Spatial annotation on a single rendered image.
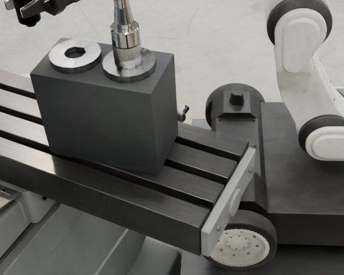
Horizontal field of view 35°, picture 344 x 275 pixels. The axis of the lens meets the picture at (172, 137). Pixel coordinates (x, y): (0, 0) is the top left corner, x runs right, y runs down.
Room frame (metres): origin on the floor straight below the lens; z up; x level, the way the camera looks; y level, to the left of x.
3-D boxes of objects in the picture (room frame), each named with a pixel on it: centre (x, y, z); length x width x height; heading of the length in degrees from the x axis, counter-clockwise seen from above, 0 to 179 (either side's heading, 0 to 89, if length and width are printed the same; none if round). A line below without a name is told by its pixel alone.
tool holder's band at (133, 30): (0.77, 0.06, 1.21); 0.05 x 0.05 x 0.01
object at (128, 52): (0.77, 0.06, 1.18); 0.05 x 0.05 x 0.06
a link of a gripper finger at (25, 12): (1.01, 0.26, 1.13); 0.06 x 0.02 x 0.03; 136
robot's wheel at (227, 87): (1.40, -0.21, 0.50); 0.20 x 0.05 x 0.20; 83
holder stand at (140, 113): (0.79, 0.11, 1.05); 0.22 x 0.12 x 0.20; 69
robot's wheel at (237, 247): (0.88, -0.15, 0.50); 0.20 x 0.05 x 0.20; 83
